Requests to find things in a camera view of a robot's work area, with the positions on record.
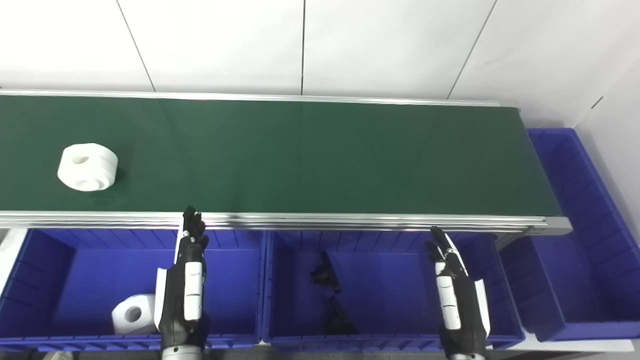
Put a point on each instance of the green conveyor belt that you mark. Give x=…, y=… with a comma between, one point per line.
x=300, y=160

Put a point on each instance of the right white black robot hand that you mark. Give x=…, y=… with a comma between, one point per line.
x=457, y=305

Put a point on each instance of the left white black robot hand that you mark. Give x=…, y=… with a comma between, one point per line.
x=183, y=295

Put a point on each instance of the blue plastic bin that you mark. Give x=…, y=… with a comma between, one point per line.
x=75, y=270
x=575, y=240
x=390, y=285

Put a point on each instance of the black plastic part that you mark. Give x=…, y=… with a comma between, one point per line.
x=327, y=275

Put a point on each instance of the white cylindrical plastic part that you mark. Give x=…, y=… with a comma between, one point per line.
x=90, y=167
x=131, y=315

